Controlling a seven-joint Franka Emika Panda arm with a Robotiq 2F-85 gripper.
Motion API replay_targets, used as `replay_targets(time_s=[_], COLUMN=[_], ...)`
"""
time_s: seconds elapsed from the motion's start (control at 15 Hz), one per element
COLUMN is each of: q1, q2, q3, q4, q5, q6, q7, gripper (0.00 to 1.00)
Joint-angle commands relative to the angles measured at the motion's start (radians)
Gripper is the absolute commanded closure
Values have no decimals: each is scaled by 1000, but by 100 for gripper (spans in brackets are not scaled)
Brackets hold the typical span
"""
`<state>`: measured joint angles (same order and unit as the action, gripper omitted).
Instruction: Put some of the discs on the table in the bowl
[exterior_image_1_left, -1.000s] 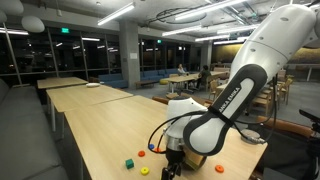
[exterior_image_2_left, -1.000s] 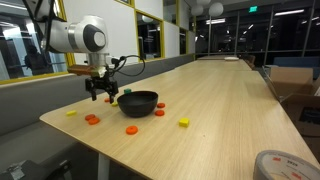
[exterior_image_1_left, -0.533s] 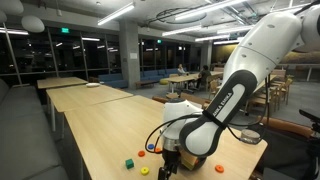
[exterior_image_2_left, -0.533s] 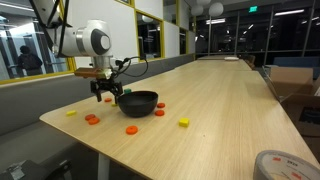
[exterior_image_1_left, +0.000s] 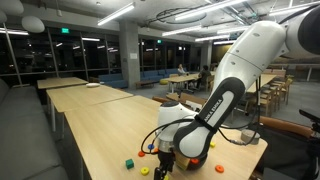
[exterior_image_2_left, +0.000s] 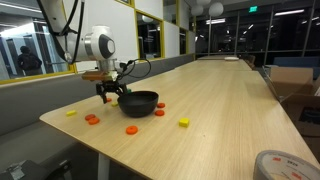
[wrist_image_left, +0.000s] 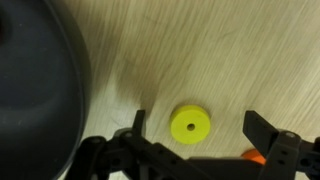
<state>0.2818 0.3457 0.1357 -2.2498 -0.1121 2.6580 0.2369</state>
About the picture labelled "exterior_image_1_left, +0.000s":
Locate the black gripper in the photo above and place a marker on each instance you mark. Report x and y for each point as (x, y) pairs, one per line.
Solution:
(165, 160)

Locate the yellow disc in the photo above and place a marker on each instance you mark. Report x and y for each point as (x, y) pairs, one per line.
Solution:
(144, 171)
(166, 178)

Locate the orange disc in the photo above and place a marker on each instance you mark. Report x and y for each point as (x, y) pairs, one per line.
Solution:
(194, 161)
(141, 153)
(155, 150)
(219, 168)

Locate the black bowl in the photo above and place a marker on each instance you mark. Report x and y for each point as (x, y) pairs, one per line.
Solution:
(201, 164)

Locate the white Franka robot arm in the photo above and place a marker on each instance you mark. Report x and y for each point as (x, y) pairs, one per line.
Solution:
(253, 53)

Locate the green cube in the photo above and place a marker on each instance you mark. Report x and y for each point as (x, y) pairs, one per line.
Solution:
(129, 163)

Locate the yellow cube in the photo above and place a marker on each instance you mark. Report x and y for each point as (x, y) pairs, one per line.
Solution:
(212, 144)

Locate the brown wooden chair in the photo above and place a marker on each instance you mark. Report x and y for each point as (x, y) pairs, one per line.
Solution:
(161, 99)

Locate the open cardboard box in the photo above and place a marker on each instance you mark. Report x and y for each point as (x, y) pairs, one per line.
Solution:
(186, 99)

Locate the white table leg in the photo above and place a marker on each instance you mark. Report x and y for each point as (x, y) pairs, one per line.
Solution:
(81, 173)

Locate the low wooden bench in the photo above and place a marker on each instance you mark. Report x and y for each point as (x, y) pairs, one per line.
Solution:
(145, 83)

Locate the yellow pouf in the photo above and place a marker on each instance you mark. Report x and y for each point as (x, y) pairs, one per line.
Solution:
(164, 81)

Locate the small wooden dining table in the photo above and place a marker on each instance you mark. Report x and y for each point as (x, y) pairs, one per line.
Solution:
(180, 79)

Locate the blue sofa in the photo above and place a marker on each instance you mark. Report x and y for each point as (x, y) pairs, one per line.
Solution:
(112, 80)
(156, 75)

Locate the seated person in light top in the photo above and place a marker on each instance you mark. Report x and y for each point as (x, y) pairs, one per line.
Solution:
(181, 69)

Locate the light wooden table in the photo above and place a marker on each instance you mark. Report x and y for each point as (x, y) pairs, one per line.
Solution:
(61, 81)
(86, 96)

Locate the white plate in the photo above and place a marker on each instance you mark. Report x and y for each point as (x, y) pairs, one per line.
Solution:
(92, 85)

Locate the white paper sign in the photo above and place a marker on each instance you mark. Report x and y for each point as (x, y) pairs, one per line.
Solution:
(133, 55)

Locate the light wooden chair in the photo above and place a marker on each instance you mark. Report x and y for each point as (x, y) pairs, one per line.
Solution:
(268, 100)
(286, 88)

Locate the black chair with brown back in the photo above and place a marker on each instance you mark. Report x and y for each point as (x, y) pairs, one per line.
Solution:
(283, 126)

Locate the grey concrete column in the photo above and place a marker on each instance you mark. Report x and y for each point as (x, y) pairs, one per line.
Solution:
(129, 43)

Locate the long wooden dining table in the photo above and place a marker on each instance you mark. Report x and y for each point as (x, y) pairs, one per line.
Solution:
(265, 80)

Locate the grey upholstered bench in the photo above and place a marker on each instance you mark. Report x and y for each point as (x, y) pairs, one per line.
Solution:
(23, 133)

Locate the long ceiling light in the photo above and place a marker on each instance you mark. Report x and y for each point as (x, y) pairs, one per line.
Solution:
(210, 6)
(13, 32)
(280, 12)
(211, 37)
(116, 14)
(181, 30)
(90, 39)

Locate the green exit sign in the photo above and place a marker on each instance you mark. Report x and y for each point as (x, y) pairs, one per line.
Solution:
(65, 30)

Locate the white round pendant lamp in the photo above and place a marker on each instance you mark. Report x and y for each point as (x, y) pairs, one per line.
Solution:
(32, 24)
(1, 16)
(10, 6)

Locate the grey duct tape roll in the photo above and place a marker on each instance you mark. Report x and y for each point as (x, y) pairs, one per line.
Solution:
(250, 136)

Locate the black camera on tripod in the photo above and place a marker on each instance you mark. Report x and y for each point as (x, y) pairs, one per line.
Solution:
(308, 115)

